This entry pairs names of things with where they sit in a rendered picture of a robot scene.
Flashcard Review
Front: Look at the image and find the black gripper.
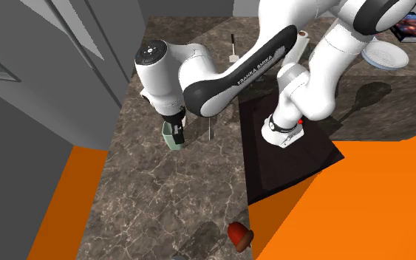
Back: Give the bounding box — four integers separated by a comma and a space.
160, 106, 188, 146

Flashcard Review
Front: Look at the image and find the pale green cup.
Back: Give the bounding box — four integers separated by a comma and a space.
161, 121, 185, 151

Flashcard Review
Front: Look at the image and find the dark robot stand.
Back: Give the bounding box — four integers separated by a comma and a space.
238, 90, 346, 207

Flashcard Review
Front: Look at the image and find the red and brown round object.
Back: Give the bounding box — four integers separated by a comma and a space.
227, 222, 255, 253

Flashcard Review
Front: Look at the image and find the white paper towel roll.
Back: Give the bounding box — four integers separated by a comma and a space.
282, 30, 311, 69

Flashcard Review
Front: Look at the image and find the grey refrigerator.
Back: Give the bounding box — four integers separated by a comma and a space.
0, 0, 148, 260

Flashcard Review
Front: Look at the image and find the white bowl with blue rim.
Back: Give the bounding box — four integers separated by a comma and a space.
360, 35, 410, 71

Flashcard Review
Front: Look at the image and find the dark book with nebula cover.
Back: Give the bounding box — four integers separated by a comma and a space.
389, 11, 416, 44

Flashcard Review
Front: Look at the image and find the black handled white spatula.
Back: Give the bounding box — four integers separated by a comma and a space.
228, 33, 240, 64

